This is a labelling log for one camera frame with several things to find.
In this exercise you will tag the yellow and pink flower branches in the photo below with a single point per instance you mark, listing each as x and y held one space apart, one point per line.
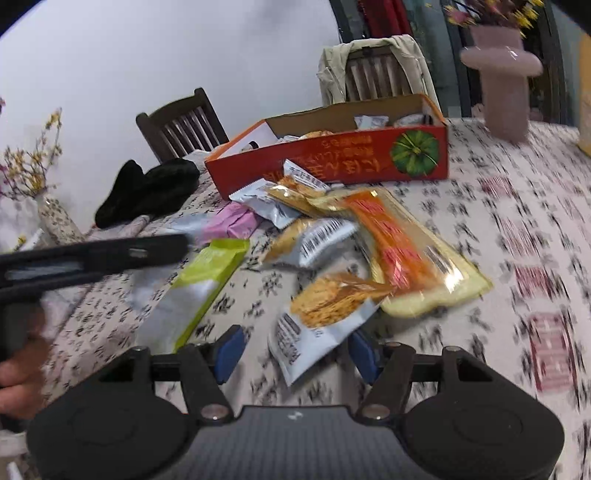
489 9

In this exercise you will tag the orange cardboard box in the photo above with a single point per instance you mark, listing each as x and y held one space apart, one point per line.
332 161

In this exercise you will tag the yellow thermos jug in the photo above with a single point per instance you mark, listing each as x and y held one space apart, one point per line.
585 115

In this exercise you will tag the small yellow flower twigs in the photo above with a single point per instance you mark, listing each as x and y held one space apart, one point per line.
32 170

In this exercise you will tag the grey striped folded cloth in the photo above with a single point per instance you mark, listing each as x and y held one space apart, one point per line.
134 227

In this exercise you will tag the silver cracker packet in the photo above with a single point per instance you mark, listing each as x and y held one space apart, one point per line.
314 135
318 237

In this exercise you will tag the gold cracker packet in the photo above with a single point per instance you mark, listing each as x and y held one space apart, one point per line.
300 197

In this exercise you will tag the person's left hand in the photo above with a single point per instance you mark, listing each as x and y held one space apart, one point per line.
23 383

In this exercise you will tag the large clear bread packet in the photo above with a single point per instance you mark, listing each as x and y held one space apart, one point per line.
406 249

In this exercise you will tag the red hanging garment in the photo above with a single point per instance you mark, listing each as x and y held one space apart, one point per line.
383 16

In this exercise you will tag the glass sliding door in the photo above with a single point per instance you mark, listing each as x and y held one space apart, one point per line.
443 69

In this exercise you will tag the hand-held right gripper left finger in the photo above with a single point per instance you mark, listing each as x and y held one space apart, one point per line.
229 355

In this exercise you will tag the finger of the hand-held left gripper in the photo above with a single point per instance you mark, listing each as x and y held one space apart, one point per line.
138 251

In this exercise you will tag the dark wooden chair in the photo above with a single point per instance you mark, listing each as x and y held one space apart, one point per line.
184 124

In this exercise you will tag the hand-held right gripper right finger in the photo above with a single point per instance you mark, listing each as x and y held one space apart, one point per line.
364 357

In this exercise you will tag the green snack packet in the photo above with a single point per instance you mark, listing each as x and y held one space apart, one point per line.
207 267

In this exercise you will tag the pink packet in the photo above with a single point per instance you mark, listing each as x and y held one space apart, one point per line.
231 220

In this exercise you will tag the brown wooden chair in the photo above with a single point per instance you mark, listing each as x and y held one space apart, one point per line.
374 74

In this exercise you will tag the white orange noodle packet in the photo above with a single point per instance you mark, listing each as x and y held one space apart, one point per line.
323 304

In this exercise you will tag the beige jacket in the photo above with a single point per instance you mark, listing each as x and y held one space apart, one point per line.
332 74

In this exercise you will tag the black cloth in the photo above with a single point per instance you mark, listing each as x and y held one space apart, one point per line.
152 189

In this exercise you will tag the silver snack packet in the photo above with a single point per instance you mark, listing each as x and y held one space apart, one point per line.
304 177
194 225
263 203

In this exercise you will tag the speckled ceramic vase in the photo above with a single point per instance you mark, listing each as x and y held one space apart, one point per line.
55 221

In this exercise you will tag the pink mushroom-shaped vase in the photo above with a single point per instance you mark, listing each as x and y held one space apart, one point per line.
503 101

